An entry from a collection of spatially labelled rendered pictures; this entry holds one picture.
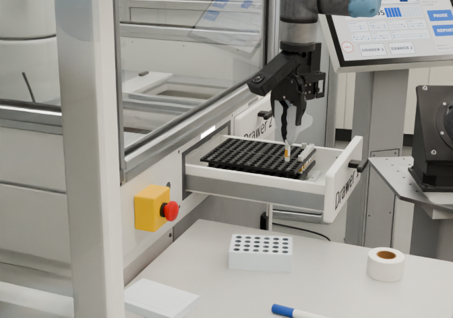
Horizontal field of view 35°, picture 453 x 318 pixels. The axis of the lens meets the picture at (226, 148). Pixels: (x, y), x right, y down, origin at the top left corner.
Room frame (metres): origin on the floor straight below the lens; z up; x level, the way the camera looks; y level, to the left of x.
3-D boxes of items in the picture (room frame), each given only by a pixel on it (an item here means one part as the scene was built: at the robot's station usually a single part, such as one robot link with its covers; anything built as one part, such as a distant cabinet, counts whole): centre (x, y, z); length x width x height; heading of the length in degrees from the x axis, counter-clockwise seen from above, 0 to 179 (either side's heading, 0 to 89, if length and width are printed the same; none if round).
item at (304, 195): (1.58, -0.07, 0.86); 0.40 x 0.26 x 0.06; 68
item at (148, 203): (1.31, 0.14, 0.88); 0.07 x 0.05 x 0.07; 158
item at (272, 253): (1.31, -0.07, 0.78); 0.12 x 0.08 x 0.04; 85
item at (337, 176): (1.50, -0.26, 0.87); 0.29 x 0.02 x 0.11; 158
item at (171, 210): (1.30, 0.11, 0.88); 0.04 x 0.03 x 0.04; 158
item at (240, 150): (1.58, -0.08, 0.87); 0.22 x 0.18 x 0.06; 68
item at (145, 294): (1.14, 0.12, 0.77); 0.13 x 0.09 x 0.02; 59
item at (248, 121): (1.91, -0.08, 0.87); 0.29 x 0.02 x 0.11; 158
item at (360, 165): (1.49, -0.29, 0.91); 0.07 x 0.04 x 0.01; 158
